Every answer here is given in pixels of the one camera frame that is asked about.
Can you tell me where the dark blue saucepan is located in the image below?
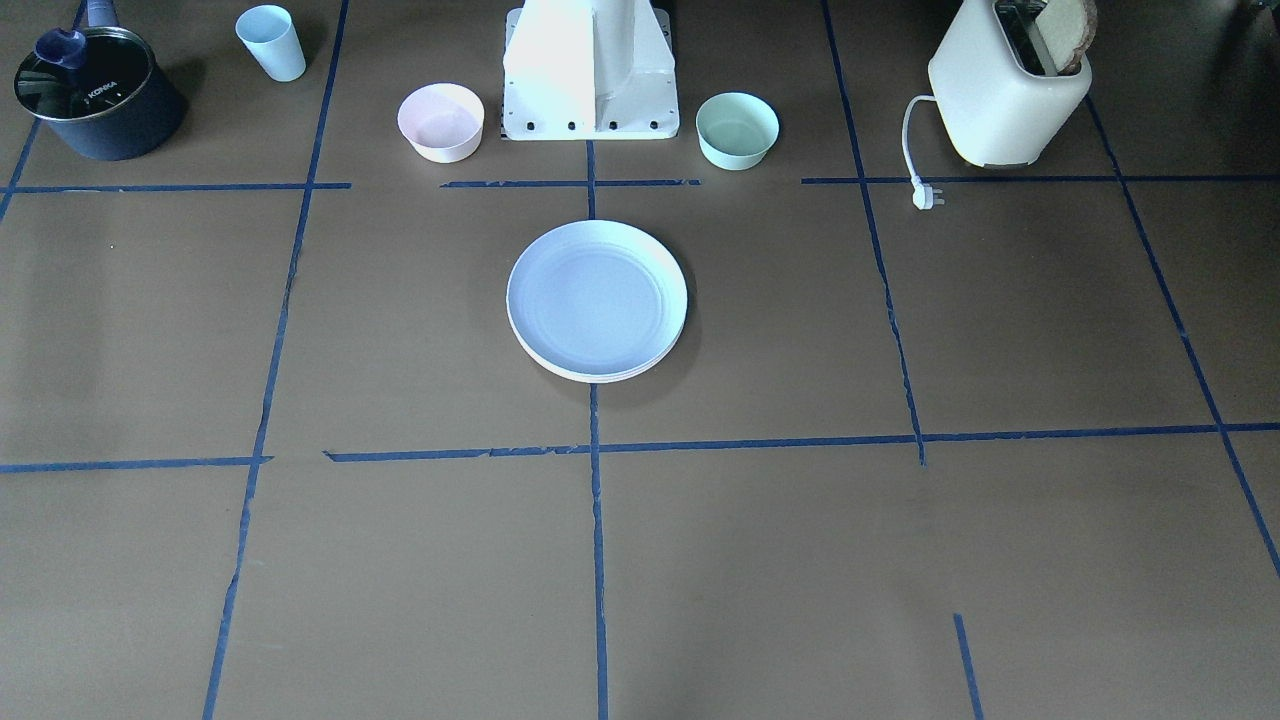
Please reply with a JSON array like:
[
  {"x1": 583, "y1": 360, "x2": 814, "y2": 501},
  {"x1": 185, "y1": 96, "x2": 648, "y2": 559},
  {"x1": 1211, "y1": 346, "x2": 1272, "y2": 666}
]
[{"x1": 13, "y1": 1, "x2": 188, "y2": 161}]

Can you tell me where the blue plate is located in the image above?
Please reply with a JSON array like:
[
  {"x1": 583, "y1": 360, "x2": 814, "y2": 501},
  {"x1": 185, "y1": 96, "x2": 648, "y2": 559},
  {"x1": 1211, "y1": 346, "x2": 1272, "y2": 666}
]
[{"x1": 506, "y1": 220, "x2": 689, "y2": 328}]

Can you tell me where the white toaster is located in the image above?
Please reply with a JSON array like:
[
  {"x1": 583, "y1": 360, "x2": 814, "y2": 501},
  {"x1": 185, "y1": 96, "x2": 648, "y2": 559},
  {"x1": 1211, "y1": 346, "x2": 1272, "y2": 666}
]
[{"x1": 928, "y1": 1, "x2": 1093, "y2": 167}]

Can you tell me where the pink bowl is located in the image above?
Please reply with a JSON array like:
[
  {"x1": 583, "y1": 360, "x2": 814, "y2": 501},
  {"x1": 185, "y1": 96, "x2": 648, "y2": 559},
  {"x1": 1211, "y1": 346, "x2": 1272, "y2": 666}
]
[{"x1": 396, "y1": 83, "x2": 485, "y2": 164}]

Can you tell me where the green bowl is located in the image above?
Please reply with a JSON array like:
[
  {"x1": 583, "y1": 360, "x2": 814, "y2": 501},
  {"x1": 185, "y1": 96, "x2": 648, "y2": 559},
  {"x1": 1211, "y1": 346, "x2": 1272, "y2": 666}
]
[{"x1": 695, "y1": 92, "x2": 781, "y2": 170}]

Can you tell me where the white toaster power cable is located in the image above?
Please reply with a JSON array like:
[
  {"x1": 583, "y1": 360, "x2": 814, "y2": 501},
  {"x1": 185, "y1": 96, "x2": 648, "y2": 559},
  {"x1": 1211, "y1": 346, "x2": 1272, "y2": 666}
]
[{"x1": 902, "y1": 94, "x2": 947, "y2": 211}]

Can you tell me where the pink plate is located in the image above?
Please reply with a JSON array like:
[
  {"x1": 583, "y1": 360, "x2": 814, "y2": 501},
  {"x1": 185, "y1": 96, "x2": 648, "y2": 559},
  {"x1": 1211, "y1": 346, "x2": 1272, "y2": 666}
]
[{"x1": 512, "y1": 323, "x2": 684, "y2": 383}]

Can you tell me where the bread slice in toaster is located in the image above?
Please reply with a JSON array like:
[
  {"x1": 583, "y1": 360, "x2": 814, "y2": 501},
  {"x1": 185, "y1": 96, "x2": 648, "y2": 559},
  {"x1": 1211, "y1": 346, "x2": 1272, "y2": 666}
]
[{"x1": 1036, "y1": 0, "x2": 1098, "y2": 76}]

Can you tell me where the cream plate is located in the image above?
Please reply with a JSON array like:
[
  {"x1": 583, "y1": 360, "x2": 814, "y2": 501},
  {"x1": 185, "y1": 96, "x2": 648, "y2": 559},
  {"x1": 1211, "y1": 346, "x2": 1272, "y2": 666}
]
[{"x1": 516, "y1": 333, "x2": 680, "y2": 384}]

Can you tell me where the blue plastic cup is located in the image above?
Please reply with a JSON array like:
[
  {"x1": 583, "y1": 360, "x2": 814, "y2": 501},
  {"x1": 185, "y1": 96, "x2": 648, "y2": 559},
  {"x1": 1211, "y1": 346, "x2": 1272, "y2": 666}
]
[{"x1": 236, "y1": 4, "x2": 306, "y2": 82}]

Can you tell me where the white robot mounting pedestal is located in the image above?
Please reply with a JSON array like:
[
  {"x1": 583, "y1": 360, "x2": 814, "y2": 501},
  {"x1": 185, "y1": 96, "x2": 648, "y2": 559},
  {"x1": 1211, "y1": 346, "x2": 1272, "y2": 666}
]
[{"x1": 500, "y1": 1, "x2": 681, "y2": 142}]

